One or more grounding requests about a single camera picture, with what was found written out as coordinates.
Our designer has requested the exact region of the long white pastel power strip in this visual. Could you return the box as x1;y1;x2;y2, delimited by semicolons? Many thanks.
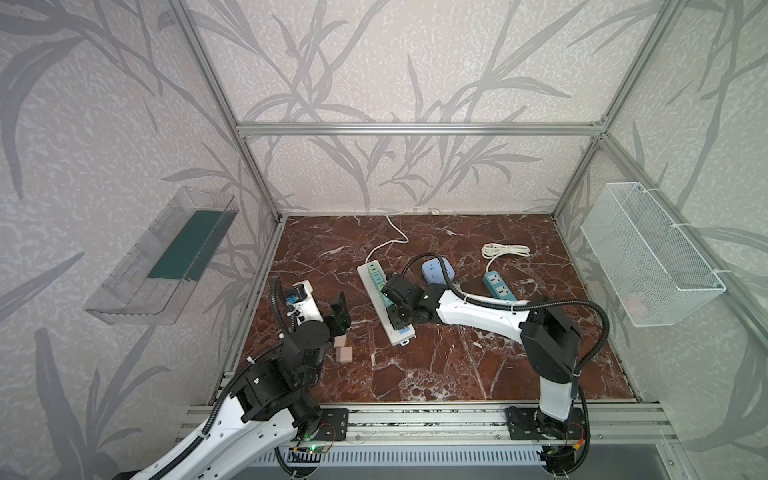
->
357;260;416;346

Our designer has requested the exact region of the square blue power strip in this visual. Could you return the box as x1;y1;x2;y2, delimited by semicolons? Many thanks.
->
421;258;455;285

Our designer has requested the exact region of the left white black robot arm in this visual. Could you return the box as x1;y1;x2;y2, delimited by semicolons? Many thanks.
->
119;277;351;479

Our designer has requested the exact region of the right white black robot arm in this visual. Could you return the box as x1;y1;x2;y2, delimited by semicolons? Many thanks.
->
380;252;610;439

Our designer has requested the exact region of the teal power strip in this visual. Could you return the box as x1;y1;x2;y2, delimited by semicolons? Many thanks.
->
483;271;517;302

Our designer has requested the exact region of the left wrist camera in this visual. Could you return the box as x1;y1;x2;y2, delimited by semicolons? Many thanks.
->
285;281;323;327

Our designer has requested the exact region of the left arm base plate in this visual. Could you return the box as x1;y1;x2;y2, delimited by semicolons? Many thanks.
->
296;408;350;442

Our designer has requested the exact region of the white power strip cable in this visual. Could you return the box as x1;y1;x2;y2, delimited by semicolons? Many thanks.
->
364;207;442;265

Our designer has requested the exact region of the coiled white teal-strip cable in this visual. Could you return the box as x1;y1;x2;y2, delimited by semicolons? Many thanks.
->
481;242;532;274

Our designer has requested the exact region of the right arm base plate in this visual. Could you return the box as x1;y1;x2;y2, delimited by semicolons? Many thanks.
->
504;406;588;442

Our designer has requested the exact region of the clear plastic wall tray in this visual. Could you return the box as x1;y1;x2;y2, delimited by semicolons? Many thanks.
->
84;187;239;326

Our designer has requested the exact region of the aluminium front rail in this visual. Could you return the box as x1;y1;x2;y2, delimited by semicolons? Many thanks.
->
173;403;679;448

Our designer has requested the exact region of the white wire mesh basket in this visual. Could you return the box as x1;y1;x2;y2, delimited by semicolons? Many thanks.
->
581;182;727;328

